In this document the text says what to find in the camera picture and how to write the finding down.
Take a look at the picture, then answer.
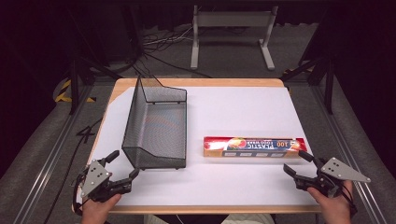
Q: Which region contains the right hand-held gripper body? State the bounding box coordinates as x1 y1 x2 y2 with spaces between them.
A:
293 157 372 199

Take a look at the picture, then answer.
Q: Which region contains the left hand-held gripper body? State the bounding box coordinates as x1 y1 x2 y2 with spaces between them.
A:
78 159 133 203

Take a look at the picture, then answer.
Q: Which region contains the long red plastic wrap box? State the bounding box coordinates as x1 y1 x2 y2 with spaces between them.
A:
203 135 308 159

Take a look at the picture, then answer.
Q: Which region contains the black wire mesh basket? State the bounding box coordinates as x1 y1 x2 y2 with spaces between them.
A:
120 74 189 171

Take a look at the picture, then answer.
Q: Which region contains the person's left hand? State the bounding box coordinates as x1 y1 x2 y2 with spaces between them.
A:
81 193 122 224

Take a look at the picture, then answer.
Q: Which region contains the person's right hand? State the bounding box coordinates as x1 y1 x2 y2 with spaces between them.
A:
306 180 355 224

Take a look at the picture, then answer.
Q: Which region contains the black tape floor mark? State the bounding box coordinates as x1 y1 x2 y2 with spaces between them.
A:
76 125 96 145

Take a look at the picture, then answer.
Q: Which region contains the person's left leg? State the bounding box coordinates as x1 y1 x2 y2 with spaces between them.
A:
143 214 185 224

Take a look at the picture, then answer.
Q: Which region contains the person's leg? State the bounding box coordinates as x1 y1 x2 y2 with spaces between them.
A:
221 213 276 224
143 214 185 224

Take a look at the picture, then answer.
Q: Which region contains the person's right leg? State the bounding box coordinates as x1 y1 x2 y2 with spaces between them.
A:
221 213 276 224

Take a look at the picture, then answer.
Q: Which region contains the black metal stand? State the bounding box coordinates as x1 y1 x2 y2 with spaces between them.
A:
281 54 336 116
66 55 122 116

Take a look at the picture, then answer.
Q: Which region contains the yellow black hazard tape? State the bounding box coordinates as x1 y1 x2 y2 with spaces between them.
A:
55 78 97 104

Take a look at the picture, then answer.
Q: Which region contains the white table sheet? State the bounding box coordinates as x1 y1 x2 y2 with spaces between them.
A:
76 86 318 207

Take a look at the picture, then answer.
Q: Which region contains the white metal stand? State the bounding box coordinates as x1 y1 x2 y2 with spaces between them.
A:
190 4 279 71

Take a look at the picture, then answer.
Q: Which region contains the aluminium floor rail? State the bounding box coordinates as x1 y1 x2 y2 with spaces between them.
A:
311 84 389 224
11 84 94 224

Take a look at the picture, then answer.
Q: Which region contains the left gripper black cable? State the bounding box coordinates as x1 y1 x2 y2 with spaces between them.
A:
71 173 87 217

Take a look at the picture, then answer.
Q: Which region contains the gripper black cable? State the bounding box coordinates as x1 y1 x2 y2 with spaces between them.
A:
340 181 359 218
71 173 87 217

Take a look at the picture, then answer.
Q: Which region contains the thin black floor cable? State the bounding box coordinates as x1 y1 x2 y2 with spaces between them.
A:
42 117 105 224

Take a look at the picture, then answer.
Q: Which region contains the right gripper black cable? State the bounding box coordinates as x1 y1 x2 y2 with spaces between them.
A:
340 181 359 218

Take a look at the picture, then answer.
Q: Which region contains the white floor cable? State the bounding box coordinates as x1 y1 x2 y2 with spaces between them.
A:
142 26 194 47

